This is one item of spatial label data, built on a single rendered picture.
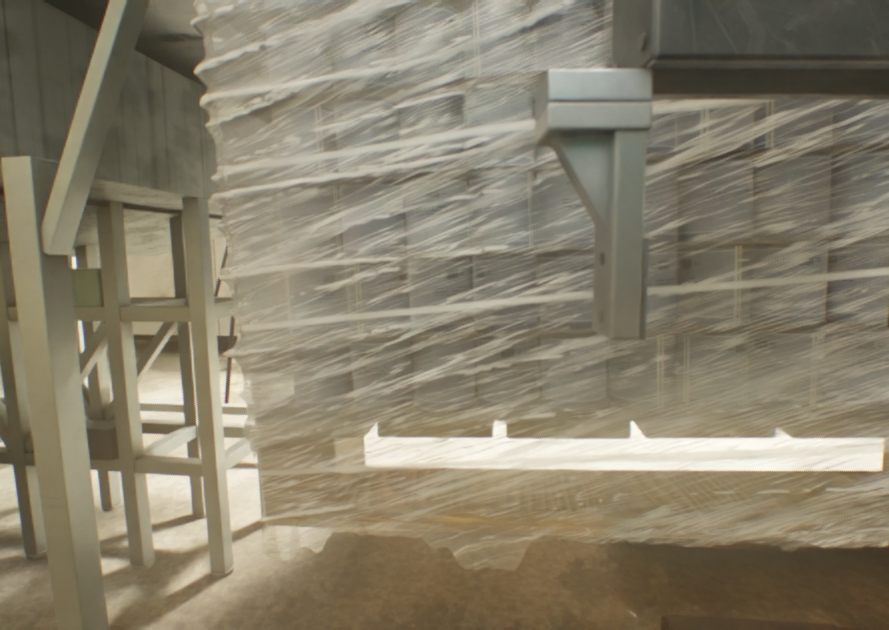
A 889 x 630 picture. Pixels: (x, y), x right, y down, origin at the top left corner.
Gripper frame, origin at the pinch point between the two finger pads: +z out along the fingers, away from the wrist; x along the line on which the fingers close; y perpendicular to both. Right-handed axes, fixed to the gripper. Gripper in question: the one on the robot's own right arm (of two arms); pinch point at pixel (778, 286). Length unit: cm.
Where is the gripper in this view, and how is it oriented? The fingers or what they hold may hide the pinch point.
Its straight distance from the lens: 24.9
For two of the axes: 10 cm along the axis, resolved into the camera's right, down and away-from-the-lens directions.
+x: 10.0, -0.1, -0.1
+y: -0.1, 1.2, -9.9
